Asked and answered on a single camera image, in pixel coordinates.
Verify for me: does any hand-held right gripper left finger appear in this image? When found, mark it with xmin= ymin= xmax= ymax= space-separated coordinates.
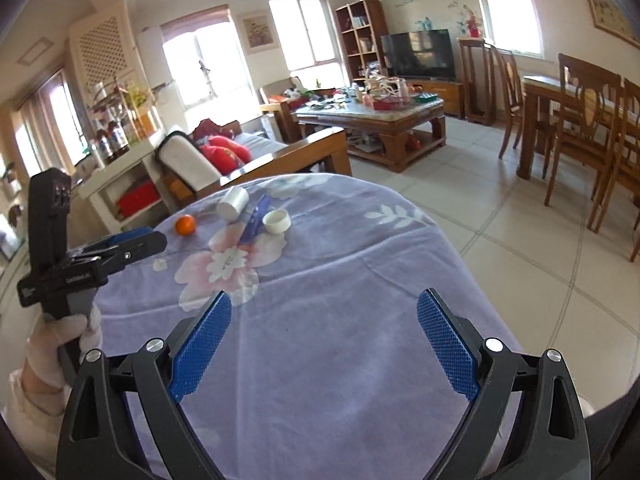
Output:
xmin=56 ymin=290 xmax=232 ymax=480

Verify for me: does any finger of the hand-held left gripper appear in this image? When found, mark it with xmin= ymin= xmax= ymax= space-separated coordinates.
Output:
xmin=80 ymin=226 xmax=156 ymax=252
xmin=69 ymin=232 xmax=168 ymax=282

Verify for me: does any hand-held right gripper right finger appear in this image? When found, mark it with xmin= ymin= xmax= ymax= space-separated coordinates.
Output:
xmin=416 ymin=288 xmax=591 ymax=480

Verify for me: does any person's left hand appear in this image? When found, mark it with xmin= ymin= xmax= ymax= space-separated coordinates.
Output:
xmin=27 ymin=306 xmax=104 ymax=392

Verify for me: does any red box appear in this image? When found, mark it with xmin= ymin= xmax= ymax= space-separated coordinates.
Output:
xmin=117 ymin=180 xmax=162 ymax=219

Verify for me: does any white side cabinet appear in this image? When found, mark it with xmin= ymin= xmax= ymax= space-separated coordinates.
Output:
xmin=75 ymin=132 xmax=173 ymax=235

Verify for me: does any dark glass bottle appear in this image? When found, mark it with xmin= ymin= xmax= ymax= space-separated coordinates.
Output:
xmin=112 ymin=117 xmax=131 ymax=156
xmin=96 ymin=121 xmax=115 ymax=162

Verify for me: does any white plastic cup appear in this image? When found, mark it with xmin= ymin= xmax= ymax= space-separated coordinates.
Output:
xmin=216 ymin=186 xmax=250 ymax=222

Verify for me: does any blue plastic wrapper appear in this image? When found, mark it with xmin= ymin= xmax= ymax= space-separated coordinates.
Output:
xmin=239 ymin=195 xmax=274 ymax=247

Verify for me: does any red cushion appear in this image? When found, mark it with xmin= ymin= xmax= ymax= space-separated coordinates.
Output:
xmin=200 ymin=135 xmax=252 ymax=172

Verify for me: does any purple floral tablecloth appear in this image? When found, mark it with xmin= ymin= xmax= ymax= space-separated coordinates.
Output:
xmin=92 ymin=173 xmax=526 ymax=480

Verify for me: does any dark red cloth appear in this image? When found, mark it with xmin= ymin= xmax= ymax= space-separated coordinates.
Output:
xmin=191 ymin=119 xmax=237 ymax=142

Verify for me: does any white tape roll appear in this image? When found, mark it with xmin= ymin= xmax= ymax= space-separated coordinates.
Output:
xmin=262 ymin=208 xmax=293 ymax=235

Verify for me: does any ceiling vent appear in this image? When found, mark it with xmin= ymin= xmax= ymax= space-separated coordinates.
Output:
xmin=16 ymin=36 xmax=54 ymax=67

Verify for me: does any wooden armchair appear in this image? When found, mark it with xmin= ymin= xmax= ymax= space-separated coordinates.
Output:
xmin=258 ymin=77 xmax=302 ymax=144

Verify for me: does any window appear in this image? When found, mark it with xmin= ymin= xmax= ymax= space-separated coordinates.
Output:
xmin=161 ymin=5 xmax=252 ymax=112
xmin=469 ymin=0 xmax=544 ymax=57
xmin=268 ymin=0 xmax=347 ymax=89

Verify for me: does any white lattice cabinet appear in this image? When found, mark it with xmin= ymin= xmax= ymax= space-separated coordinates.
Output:
xmin=69 ymin=1 xmax=144 ymax=92

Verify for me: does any wooden coffee table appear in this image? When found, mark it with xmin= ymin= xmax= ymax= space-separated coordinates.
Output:
xmin=295 ymin=94 xmax=447 ymax=174

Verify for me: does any dark wooden chair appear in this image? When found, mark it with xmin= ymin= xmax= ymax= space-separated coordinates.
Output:
xmin=626 ymin=187 xmax=640 ymax=264

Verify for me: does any wooden television stand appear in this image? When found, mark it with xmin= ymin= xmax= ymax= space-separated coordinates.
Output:
xmin=404 ymin=79 xmax=466 ymax=119

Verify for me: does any wooden dining table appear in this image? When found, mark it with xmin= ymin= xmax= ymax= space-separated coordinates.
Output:
xmin=517 ymin=74 xmax=640 ymax=182

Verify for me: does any wooden dining chair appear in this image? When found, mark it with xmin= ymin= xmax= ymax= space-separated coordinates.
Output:
xmin=457 ymin=37 xmax=501 ymax=127
xmin=544 ymin=52 xmax=627 ymax=232
xmin=487 ymin=44 xmax=529 ymax=161
xmin=589 ymin=77 xmax=640 ymax=263

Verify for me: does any pile of household clutter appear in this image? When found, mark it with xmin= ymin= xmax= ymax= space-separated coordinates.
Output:
xmin=300 ymin=71 xmax=442 ymax=112

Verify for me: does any flat screen television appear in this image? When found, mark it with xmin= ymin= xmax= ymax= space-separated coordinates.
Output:
xmin=381 ymin=30 xmax=457 ymax=82

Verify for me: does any wooden bookshelf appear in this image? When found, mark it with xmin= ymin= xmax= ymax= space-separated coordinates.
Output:
xmin=334 ymin=0 xmax=389 ymax=87

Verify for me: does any red flower ornament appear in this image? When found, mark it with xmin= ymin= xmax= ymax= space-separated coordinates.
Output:
xmin=464 ymin=4 xmax=484 ymax=39

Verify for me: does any small framed wall picture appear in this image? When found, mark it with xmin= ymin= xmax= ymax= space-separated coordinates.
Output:
xmin=239 ymin=12 xmax=279 ymax=55

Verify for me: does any large framed wall picture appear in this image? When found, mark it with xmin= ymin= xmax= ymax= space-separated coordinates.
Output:
xmin=580 ymin=0 xmax=640 ymax=44

